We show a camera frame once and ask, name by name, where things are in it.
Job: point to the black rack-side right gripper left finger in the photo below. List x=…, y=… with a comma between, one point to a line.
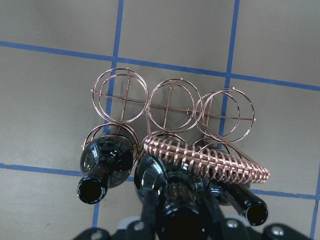
x=149, y=208

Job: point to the dark bottle in rack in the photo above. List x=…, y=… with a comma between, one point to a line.
x=242, y=199
x=105, y=163

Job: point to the dark bottle in rack outer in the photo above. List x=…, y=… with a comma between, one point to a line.
x=242, y=199

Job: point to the dark wine bottle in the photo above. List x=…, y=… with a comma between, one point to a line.
x=179, y=215

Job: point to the copper wire wine rack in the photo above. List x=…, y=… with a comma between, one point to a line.
x=166, y=144

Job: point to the dark bottle in rack inner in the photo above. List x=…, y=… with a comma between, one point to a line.
x=105, y=163

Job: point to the black rack-side right gripper right finger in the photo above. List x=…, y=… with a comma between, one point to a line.
x=211, y=208

